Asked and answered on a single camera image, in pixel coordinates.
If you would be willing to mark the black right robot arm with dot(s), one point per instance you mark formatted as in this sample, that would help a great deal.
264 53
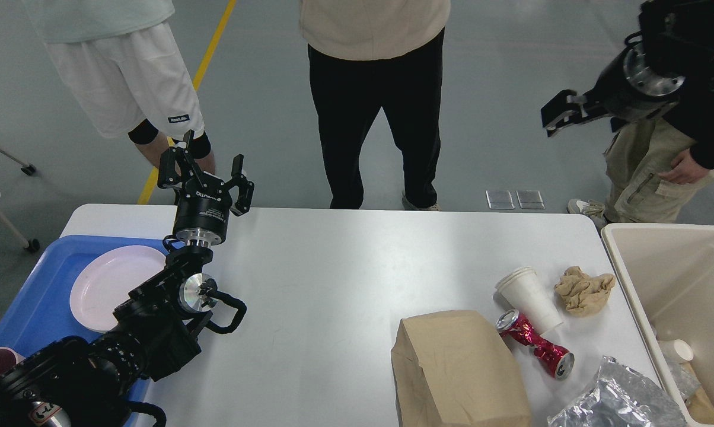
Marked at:
674 46

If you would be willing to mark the brown paper napkin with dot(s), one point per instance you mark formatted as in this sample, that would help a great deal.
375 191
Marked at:
584 295

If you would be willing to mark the person in beige hoodie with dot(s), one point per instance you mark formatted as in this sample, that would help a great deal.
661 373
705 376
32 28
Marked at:
371 56

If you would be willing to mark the silver foil bag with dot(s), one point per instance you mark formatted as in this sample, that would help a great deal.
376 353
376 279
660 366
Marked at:
620 396

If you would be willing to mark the blue plastic tray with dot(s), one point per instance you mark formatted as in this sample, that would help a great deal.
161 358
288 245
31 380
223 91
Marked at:
41 312

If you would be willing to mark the white paper cup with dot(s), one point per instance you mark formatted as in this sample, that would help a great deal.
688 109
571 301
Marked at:
524 291

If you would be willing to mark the metal floor plate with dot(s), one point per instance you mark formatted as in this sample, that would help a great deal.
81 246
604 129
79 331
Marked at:
499 200
530 200

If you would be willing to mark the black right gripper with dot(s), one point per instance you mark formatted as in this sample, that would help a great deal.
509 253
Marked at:
628 89

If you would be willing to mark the crushed red soda can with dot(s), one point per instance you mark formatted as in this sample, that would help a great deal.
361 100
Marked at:
555 359

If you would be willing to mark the small white cup in bin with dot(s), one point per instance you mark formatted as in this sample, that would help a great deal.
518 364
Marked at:
676 350

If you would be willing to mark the person in white shorts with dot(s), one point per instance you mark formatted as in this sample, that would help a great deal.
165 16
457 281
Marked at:
121 62

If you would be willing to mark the pink plastic plate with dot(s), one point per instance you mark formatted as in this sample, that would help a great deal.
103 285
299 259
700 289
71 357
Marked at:
106 282

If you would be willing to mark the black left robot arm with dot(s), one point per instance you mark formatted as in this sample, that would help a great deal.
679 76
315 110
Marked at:
73 382

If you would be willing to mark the brown paper bag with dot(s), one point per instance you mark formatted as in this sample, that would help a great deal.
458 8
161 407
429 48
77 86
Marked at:
453 369

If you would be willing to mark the beige plastic bin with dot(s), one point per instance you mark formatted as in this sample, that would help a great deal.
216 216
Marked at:
667 275

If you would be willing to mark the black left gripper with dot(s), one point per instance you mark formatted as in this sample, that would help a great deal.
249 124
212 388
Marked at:
204 200

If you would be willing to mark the person in black jacket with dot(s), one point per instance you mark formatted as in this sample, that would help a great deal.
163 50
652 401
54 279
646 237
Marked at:
657 165

